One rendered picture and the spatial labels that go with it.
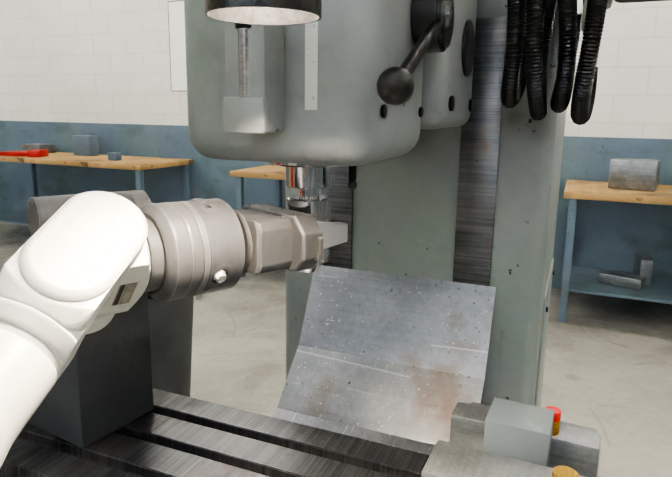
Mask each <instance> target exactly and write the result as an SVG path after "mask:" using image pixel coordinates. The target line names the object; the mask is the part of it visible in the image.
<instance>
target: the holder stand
mask: <svg viewBox="0 0 672 477"><path fill-rule="evenodd" d="M151 410H153V388H152V369H151V349H150V329H149V310H148V294H147V293H146V292H145V293H143V294H142V296H141V297H140V298H139V300H138V301H137V302H136V303H135V304H134V305H133V306H132V307H131V308H130V309H129V310H128V311H125V312H121V313H116V314H114V316H113V318H112V320H111V321H110V322H109V323H108V324H107V325H106V326H105V327H104V328H102V329H101V330H99V331H96V332H94V333H90V334H86V335H85V337H84V338H83V340H82V342H81V344H80V346H79V348H78V350H77V352H76V354H75V356H74V358H73V359H72V360H71V362H70V363H69V365H68V366H67V367H66V369H65V370H64V372H63V373H62V374H61V376H60V377H59V379H58V380H57V381H56V383H55V385H54V386H53V387H52V389H51V390H50V392H49V393H48V394H47V396H46V397H45V399H44V400H43V401H42V403H41V404H40V406H39V407H38V408H37V410H36V411H35V413H34V414H33V415H32V417H31V418H30V420H29V421H28V422H27V423H29V424H31V425H34V426H36V427H38V428H40V429H42V430H44V431H46V432H49V433H51V434H53V435H55V436H57V437H59V438H62V439H64V440H66V441H68V442H70V443H72V444H75V445H77V446H79V447H81V448H85V447H87V446H89V445H90V444H92V443H94V442H96V441H98V440H99V439H101V438H103V437H105V436H107V435H108V434H110V433H112V432H114V431H116V430H117V429H119V428H121V427H123V426H124V425H126V424H128V423H130V422H132V421H133V420H135V419H137V418H139V417H141V416H142V415H144V414H146V413H148V412H150V411H151Z"/></svg>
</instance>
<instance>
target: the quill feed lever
mask: <svg viewBox="0 0 672 477"><path fill-rule="evenodd" d="M410 20H411V33H412V39H413V42H414V45H415V46H414V47H413V49H412V50H411V52H410V53H409V54H408V56H407V57H406V59H405V60H404V62H403V63H402V64H401V66H400V67H390V68H387V69H386V70H384V71H383V72H382V73H381V74H380V76H379V78H378V80H377V93H378V95H379V97H380V98H381V100H383V101H384V102H385V103H387V104H389V105H401V104H403V103H405V102H407V101H408V100H409V99H410V97H411V96H412V94H413V92H414V79H413V77H412V74H413V72H414V71H415V69H416V68H417V66H418V64H419V63H420V61H421V60H422V58H423V57H424V55H425V54H426V53H434V52H444V51H445V50H446V48H448V47H449V46H450V43H451V40H452V35H453V27H454V0H412V1H411V14H410Z"/></svg>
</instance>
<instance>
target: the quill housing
mask: <svg viewBox="0 0 672 477"><path fill-rule="evenodd" d="M411 1H412V0H322V18H321V20H319V21H316V22H312V23H307V24H297V25H284V130H283V131H282V132H279V133H265V134H259V133H228V132H224V114H223V98H224V97H226V72H225V26H224V21H220V20H215V19H212V18H209V17H207V16H205V13H204V0H184V18H185V47H186V76H187V105H188V132H189V137H190V141H191V143H192V145H193V146H194V148H195V149H196V150H197V151H198V152H200V153H201V154H202V155H204V156H205V157H209V158H213V159H223V160H242V161H260V162H279V163H298V164H317V165H336V166H358V165H363V164H367V163H372V162H376V161H381V160H385V159H390V158H394V157H398V156H402V155H404V154H406V153H408V152H409V151H410V150H412V149H413V148H414V147H415V145H416V143H417V142H418V140H419V135H420V123H421V117H422V116H423V112H424V110H423V107H421V99H422V75H423V58H422V60H421V61H420V63H419V64H418V66H417V68H416V69H415V71H414V72H413V74H412V77H413V79H414V92H413V94H412V96H411V97H410V99H409V100H408V101H407V102H405V103H403V104H401V105H389V104H387V103H385V102H384V101H383V100H381V98H380V97H379V95H378V93H377V80H378V78H379V76H380V74H381V73H382V72H383V71H384V70H386V69H387V68H390V67H400V66H401V64H402V63H403V62H404V60H405V59H406V57H407V56H408V54H409V53H410V52H411V50H412V49H413V47H414V46H415V45H414V42H413V39H412V33H411V20H410V14H411Z"/></svg>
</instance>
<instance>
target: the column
mask: <svg viewBox="0 0 672 477"><path fill-rule="evenodd" d="M507 3H508V2H507V0H477V11H476V28H475V48H474V63H473V80H472V97H471V99H473V100H474V107H473V111H472V112H471V113H470V117H469V119H468V121H467V122H466V123H465V124H464V125H462V126H459V127H450V128H439V129H420V135H419V140H418V142H417V143H416V145H415V147H414V148H413V149H412V150H410V151H409V152H408V153H406V154H404V155H402V156H398V157H394V158H390V159H385V160H381V161H376V162H372V163H367V164H363V165H358V166H357V168H356V180H355V181H356V182H357V187H356V188H355V189H350V188H349V187H348V185H347V184H348V182H349V181H350V180H349V166H340V167H331V186H330V187H329V188H324V189H319V194H321V195H327V196H329V197H330V222H342V223H347V224H348V236H347V242H345V243H341V244H338V245H335V246H332V247H330V259H329V261H328V262H326V263H322V264H321V265H323V266H331V267H339V268H347V269H355V270H363V271H371V272H379V273H387V274H395V275H403V276H411V277H419V278H427V279H435V280H443V281H451V282H459V283H467V284H475V285H483V286H491V287H496V292H495V300H494V308H493V316H492V324H491V332H490V340H489V348H488V356H487V364H486V372H485V380H484V386H483V393H482V399H481V404H485V405H489V406H491V404H492V402H493V399H494V397H496V398H501V399H505V400H510V401H515V402H520V403H524V404H529V405H534V406H539V407H541V397H542V386H543V375H544V364H545V353H546V342H547V331H548V320H549V308H550V297H551V286H552V275H554V273H555V271H553V264H554V258H553V253H554V242H555V231H556V220H557V209H558V197H559V186H560V175H561V164H562V153H563V142H564V131H565V120H566V110H565V111H563V112H562V113H555V112H554V111H553V110H551V106H550V101H551V97H552V92H553V88H554V83H555V80H556V75H557V74H556V73H557V69H558V68H557V66H558V65H557V63H558V61H557V60H558V56H559V55H558V52H559V51H558V49H559V48H558V46H559V44H558V42H559V41H558V39H559V37H558V36H559V34H558V32H559V30H558V29H559V27H558V25H559V23H558V22H559V20H558V18H559V17H558V15H559V14H558V0H557V6H556V9H555V10H556V11H555V13H556V14H555V17H554V19H555V20H554V23H553V25H554V26H553V29H552V30H553V32H552V35H551V36H552V38H551V41H550V42H551V44H550V45H551V46H550V50H549V51H550V52H549V54H550V55H549V58H548V59H549V61H548V69H547V70H548V72H547V73H548V74H547V76H548V77H547V89H546V90H547V114H546V117H545V118H544V119H542V120H534V119H533V118H531V116H530V111H529V106H528V97H527V90H526V89H527V88H526V86H525V90H524V92H523V95H522V98H521V100H520V102H519V103H518V105H516V106H515V107H513V108H506V107H505V106H504V105H503V104H502V101H501V86H502V80H503V79H502V78H503V72H504V71H503V69H504V66H505V65H504V63H505V61H504V60H505V56H506V55H505V53H506V51H505V50H506V48H505V47H506V46H507V45H506V43H507V41H506V40H507V38H506V37H507V36H508V35H507V34H506V33H507V31H506V30H507V29H508V28H507V26H508V25H507V23H508V22H507V20H508V19H507V17H508V16H507V14H508V13H507V11H508V10H507V8H508V7H507V5H508V4H507ZM312 277H313V273H304V272H300V271H296V272H293V271H290V270H287V269H286V380H287V377H288V375H289V372H290V369H291V366H292V363H293V360H294V357H295V354H296V351H297V348H298V345H299V341H300V336H301V331H302V326H303V321H304V316H305V311H306V306H307V301H308V296H309V291H310V287H311V282H312Z"/></svg>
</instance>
